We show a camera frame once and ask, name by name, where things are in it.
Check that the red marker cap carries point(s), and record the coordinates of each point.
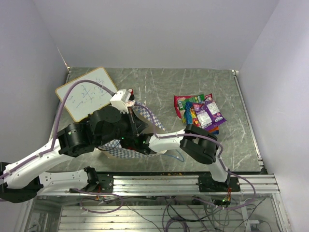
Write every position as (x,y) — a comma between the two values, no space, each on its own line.
(132,97)

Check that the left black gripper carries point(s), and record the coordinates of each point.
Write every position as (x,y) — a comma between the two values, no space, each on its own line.
(137,125)

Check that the checkered paper bag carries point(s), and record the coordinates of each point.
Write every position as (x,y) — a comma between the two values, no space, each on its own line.
(113,149)

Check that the purple snack packet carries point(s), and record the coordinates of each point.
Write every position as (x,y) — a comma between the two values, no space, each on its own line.
(208,114)

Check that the green snack bag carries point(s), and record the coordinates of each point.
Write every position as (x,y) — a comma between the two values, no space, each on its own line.
(182,100)

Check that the blue Slendy snack bag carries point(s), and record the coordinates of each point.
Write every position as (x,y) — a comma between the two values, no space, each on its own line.
(190,114)

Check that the red snack bag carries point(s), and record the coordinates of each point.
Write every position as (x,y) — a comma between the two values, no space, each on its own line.
(179,112)

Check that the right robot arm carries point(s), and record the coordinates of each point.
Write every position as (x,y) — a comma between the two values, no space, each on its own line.
(199,144)

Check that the small whiteboard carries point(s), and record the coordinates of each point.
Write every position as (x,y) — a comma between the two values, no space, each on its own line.
(85,98)

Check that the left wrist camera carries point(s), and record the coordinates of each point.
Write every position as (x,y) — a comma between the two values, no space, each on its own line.
(120,101)

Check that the aluminium rail frame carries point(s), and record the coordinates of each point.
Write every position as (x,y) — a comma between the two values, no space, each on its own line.
(162,202)

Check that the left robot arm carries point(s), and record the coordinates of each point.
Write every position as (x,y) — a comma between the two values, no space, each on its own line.
(25,178)

